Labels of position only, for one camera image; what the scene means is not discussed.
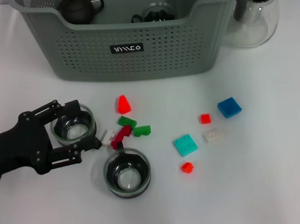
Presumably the blue square brick plate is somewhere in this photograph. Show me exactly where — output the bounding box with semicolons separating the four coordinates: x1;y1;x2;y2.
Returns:
216;96;244;120

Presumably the orange-red slope brick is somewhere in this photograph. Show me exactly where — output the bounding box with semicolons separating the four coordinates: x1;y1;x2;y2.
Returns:
116;94;134;114

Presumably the grey-green perforated storage bin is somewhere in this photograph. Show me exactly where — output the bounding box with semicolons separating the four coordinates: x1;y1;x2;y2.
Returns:
10;0;253;91

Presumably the green toy brick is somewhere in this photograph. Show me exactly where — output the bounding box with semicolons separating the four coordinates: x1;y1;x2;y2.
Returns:
132;124;152;138
117;115;138;129

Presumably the glass carafe with black lid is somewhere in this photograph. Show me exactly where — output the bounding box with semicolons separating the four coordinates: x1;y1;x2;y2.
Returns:
219;0;287;50

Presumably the dark red toy brick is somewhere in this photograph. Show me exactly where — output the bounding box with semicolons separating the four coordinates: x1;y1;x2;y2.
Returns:
110;125;134;151

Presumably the dark clay teapot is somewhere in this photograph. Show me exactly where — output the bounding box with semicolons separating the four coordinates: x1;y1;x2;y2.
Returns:
57;0;107;27

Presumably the teal square brick plate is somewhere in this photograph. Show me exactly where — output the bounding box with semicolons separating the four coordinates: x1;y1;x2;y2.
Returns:
172;133;199;158

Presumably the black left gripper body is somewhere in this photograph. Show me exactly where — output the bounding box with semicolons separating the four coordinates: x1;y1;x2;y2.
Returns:
0;111;54;179

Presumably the wide white toy brick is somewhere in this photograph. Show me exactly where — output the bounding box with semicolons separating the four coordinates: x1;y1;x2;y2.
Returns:
203;128;226;145

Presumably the small orange-red square brick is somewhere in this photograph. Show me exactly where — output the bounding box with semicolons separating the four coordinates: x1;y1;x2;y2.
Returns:
199;113;212;125

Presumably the small white toy brick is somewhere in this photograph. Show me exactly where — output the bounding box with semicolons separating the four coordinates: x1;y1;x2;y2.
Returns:
99;129;118;147

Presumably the small orange-red sloped brick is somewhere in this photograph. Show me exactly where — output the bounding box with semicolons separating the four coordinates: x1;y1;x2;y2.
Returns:
180;161;195;174

